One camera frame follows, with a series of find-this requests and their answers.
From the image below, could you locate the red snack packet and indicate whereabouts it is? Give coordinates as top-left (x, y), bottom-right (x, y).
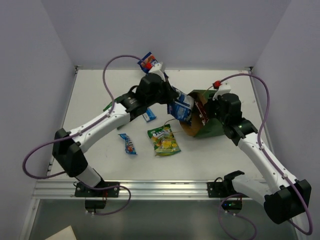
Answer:
top-left (194, 100), bottom-right (209, 126)

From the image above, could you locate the green paper bag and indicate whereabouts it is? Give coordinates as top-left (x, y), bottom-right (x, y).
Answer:
top-left (173, 89), bottom-right (224, 139)

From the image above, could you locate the white blue snack packet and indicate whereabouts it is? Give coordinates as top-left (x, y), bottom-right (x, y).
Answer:
top-left (167, 89), bottom-right (195, 126)

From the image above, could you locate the dark blue snack packet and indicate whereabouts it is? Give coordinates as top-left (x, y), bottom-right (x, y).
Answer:
top-left (137, 52), bottom-right (159, 74)

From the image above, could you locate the green yellow candy packet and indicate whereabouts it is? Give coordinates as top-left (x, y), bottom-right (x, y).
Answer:
top-left (147, 124), bottom-right (181, 157)

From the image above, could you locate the green snack packet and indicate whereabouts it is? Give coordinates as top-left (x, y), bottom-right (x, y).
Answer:
top-left (103, 102), bottom-right (114, 112)

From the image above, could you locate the blue M&M's packet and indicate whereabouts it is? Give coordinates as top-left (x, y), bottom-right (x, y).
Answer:
top-left (118, 133), bottom-right (137, 155)

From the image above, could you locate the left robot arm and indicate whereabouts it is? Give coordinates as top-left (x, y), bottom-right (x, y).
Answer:
top-left (52, 73), bottom-right (179, 197)

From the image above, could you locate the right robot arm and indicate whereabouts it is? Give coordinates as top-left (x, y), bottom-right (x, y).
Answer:
top-left (204, 93), bottom-right (312, 224)

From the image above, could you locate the beige board corner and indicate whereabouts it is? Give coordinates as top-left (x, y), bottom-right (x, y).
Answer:
top-left (37, 225), bottom-right (77, 240)

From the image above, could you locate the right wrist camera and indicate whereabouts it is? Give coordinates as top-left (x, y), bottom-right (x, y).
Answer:
top-left (212, 80), bottom-right (231, 100)

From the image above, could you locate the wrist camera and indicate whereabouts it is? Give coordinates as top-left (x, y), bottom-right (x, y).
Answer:
top-left (212, 80), bottom-right (231, 100)
top-left (148, 62), bottom-right (166, 81)

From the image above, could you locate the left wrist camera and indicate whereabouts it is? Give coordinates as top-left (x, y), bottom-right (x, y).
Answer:
top-left (148, 62), bottom-right (166, 81)

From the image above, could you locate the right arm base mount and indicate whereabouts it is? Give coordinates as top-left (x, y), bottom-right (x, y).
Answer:
top-left (206, 177), bottom-right (243, 214)

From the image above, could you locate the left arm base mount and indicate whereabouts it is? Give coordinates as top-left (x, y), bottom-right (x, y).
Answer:
top-left (74, 181), bottom-right (120, 213)

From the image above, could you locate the aluminium mounting rail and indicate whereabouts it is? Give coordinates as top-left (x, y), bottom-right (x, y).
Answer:
top-left (32, 180), bottom-right (296, 201)

